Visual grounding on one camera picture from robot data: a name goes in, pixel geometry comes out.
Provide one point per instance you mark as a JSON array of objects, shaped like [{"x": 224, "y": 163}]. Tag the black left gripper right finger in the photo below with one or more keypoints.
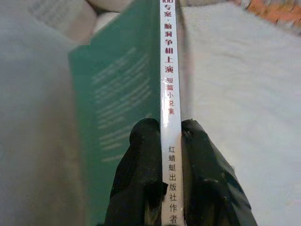
[{"x": 204, "y": 183}]

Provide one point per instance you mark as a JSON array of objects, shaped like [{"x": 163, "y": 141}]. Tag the yellow cartoon print blanket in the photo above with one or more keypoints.
[{"x": 277, "y": 9}]

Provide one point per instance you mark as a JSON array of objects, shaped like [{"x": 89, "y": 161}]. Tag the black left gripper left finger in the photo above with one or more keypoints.
[{"x": 138, "y": 176}]

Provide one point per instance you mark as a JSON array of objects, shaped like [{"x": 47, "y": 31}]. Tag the white quilted mattress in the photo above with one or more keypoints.
[{"x": 247, "y": 94}]

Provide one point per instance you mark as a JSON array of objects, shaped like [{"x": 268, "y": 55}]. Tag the green paperback book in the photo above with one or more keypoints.
[{"x": 169, "y": 70}]

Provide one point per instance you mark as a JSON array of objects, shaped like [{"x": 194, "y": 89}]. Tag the grey pillow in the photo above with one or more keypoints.
[{"x": 35, "y": 129}]

